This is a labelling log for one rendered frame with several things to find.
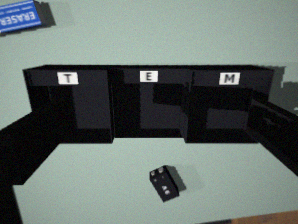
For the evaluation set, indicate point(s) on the black three-compartment bin rack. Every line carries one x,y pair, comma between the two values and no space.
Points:
126,101

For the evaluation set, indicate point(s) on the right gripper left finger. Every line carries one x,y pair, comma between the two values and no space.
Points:
27,143

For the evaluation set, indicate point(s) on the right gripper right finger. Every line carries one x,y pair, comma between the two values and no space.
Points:
276,129

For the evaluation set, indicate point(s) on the blue eraser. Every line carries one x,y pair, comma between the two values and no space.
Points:
21,16

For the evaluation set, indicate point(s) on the black nine-volt battery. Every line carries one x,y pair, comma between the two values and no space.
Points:
164,184

